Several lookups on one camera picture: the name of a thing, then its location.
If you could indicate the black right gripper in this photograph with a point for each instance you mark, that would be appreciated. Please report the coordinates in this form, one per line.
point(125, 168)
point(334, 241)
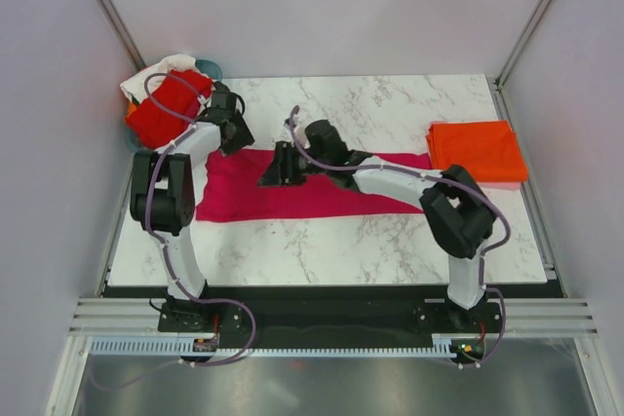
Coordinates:
point(278, 175)

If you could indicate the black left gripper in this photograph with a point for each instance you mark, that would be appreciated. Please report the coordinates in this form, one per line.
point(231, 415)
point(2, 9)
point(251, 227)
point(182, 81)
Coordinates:
point(245, 138)

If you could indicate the magenta t shirt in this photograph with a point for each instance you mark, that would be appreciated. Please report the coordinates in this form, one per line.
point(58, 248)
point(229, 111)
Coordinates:
point(231, 194)

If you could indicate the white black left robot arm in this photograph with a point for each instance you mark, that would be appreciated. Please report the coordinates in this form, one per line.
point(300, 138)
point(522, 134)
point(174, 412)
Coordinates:
point(163, 199)

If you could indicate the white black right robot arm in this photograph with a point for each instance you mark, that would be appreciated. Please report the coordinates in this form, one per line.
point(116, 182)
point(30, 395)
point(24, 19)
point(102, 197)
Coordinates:
point(459, 214)

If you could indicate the teal laundry basket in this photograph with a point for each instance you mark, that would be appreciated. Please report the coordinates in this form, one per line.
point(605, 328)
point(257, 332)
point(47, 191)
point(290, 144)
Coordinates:
point(174, 81)

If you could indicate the white black t shirt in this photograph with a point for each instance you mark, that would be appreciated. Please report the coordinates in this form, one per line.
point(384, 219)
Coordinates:
point(133, 88)

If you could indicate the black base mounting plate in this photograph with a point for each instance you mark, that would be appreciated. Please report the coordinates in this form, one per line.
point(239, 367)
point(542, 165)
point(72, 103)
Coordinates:
point(344, 311)

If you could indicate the folded orange t shirt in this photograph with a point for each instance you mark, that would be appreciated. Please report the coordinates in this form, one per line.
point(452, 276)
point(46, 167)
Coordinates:
point(489, 150)

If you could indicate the aluminium frame rail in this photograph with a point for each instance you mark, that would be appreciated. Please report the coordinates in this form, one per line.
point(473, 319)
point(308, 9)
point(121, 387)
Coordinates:
point(525, 318)

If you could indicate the left aluminium corner post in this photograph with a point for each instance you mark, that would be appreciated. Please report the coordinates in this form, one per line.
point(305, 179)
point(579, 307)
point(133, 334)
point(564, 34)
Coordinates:
point(122, 33)

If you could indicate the aluminium corner post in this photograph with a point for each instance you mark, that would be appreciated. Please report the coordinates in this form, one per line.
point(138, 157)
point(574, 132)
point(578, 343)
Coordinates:
point(122, 33)
point(537, 15)

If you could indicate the white slotted cable duct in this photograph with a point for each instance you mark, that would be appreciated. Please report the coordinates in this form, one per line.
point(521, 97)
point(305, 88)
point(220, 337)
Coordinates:
point(298, 345)

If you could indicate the right aluminium corner post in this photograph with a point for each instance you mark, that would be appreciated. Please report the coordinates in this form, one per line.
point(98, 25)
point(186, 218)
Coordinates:
point(537, 15)

